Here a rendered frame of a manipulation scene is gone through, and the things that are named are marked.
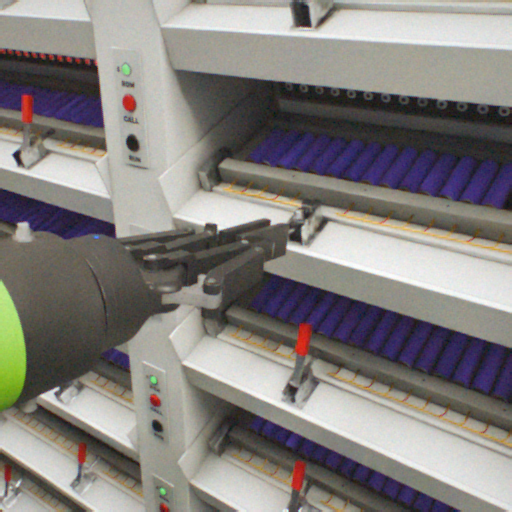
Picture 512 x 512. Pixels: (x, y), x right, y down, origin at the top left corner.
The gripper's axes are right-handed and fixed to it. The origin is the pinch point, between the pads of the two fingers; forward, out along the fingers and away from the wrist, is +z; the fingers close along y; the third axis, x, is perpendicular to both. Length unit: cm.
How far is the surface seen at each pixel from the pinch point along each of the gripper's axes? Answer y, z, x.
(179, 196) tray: -15.7, 7.8, 0.1
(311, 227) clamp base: 1.0, 8.4, 0.2
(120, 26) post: -21.2, 3.9, 17.0
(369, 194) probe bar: 4.8, 12.2, 3.8
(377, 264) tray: 8.5, 7.9, -1.5
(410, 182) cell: 7.5, 15.4, 5.1
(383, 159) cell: 3.3, 17.8, 6.5
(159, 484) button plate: -21, 13, -44
